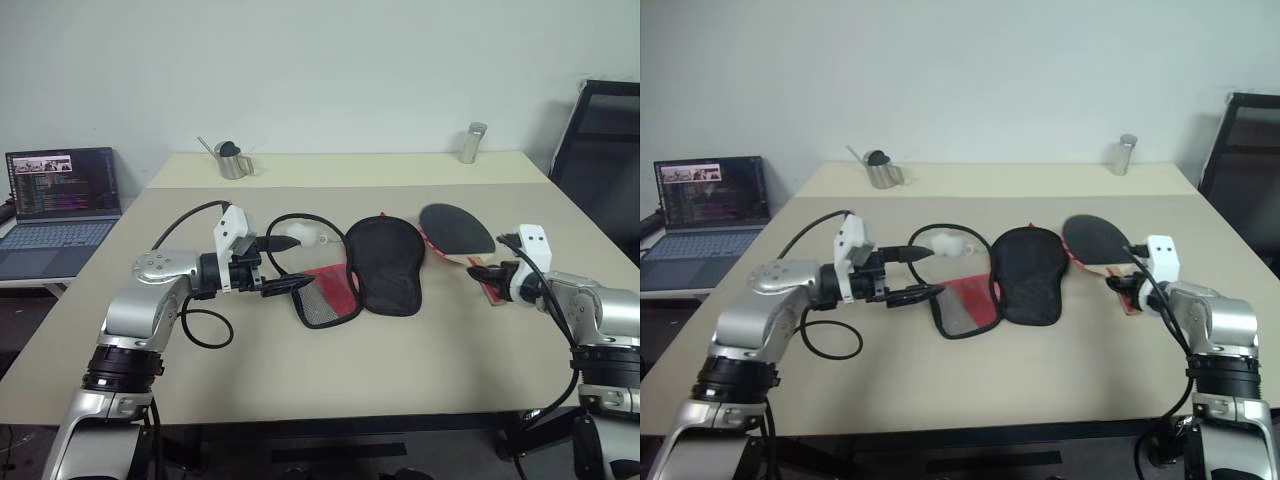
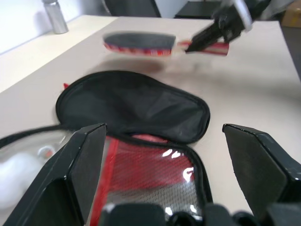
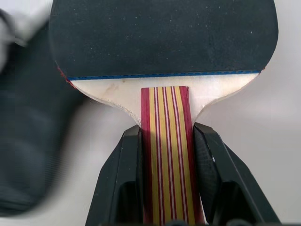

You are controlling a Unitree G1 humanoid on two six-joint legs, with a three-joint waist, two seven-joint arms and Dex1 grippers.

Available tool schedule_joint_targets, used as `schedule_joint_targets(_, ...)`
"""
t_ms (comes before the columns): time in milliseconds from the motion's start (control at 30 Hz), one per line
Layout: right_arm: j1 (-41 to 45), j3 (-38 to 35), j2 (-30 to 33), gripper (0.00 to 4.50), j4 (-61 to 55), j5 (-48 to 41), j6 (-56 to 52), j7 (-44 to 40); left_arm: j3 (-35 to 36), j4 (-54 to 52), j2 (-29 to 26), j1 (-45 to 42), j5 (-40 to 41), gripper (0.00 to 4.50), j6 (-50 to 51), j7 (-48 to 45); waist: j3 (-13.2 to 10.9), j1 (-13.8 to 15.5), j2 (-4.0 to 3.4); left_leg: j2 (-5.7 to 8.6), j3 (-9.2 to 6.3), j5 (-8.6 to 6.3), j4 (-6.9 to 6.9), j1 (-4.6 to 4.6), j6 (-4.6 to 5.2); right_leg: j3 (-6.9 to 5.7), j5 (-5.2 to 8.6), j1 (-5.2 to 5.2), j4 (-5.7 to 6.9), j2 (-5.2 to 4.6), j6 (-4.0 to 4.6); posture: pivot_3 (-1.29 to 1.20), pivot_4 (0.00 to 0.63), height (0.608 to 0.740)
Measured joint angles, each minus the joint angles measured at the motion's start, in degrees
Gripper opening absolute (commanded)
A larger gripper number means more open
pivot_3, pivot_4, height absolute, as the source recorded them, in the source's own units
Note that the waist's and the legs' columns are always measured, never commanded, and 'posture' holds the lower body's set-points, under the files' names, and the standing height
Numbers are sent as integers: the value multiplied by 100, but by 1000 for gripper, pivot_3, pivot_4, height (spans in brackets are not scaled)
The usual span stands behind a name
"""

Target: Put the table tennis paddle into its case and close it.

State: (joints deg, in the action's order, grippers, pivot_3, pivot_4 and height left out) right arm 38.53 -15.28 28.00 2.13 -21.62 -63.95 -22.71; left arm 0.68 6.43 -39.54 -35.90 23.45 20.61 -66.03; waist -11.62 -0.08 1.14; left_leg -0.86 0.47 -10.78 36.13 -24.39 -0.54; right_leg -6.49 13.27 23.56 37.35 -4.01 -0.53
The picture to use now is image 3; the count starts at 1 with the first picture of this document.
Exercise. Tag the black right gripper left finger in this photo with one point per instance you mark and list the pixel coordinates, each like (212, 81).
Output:
(113, 179)

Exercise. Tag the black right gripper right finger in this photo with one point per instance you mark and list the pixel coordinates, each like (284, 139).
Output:
(225, 179)

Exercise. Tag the table tennis paddle black rubber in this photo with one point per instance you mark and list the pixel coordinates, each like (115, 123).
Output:
(164, 42)

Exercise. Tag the black fabric paddle case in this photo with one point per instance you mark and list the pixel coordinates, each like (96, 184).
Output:
(33, 122)

